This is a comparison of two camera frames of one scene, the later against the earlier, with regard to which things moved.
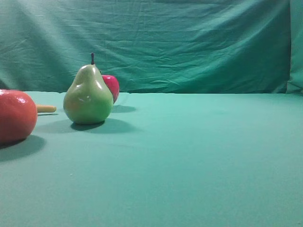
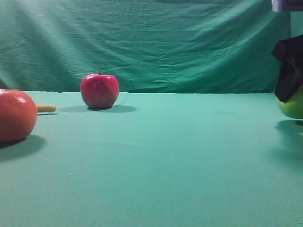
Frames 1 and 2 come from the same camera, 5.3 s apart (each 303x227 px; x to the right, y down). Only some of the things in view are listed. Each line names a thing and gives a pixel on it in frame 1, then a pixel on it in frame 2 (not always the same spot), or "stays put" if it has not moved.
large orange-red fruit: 18,116 stays put
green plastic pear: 88,100 -> 293,108
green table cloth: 160,160 stays put
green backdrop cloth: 154,46 stays put
